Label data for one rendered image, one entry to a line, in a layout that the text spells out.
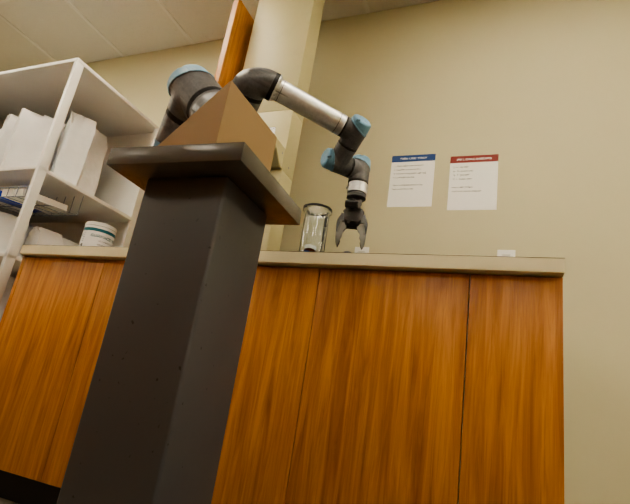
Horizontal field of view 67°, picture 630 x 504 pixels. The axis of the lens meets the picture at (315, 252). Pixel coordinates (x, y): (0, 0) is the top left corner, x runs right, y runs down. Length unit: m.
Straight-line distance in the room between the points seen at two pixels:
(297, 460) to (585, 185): 1.59
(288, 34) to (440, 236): 1.20
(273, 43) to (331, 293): 1.44
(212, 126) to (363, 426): 0.86
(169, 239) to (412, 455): 0.82
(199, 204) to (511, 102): 1.81
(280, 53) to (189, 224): 1.58
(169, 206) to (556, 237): 1.61
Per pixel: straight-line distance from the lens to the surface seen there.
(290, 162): 2.14
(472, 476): 1.33
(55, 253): 2.18
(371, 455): 1.37
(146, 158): 1.04
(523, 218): 2.20
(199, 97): 1.21
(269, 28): 2.60
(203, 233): 0.95
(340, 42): 2.98
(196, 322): 0.91
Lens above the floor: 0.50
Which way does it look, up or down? 17 degrees up
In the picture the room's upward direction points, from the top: 9 degrees clockwise
